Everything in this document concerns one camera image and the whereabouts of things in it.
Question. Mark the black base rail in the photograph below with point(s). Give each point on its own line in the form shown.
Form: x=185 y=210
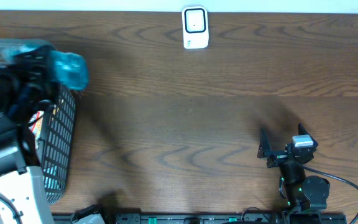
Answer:
x=252 y=217

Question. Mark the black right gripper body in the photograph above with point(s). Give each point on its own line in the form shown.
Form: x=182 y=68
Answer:
x=279 y=156

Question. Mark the teal mouthwash bottle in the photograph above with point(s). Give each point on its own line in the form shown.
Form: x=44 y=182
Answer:
x=65 y=67

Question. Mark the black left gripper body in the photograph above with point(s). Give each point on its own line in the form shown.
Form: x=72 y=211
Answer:
x=19 y=89

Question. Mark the white barcode scanner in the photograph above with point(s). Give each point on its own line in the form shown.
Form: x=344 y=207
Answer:
x=195 y=27

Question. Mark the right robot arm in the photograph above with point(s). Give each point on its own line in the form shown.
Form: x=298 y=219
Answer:
x=306 y=195

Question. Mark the grey plastic basket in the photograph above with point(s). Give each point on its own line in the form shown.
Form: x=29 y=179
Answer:
x=57 y=134

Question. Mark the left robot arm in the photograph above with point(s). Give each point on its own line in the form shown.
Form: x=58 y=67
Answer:
x=22 y=191

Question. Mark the wet wipes pack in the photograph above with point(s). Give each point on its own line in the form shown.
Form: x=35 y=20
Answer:
x=36 y=126

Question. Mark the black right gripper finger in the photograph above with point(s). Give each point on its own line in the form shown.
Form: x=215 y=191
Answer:
x=264 y=145
x=303 y=132

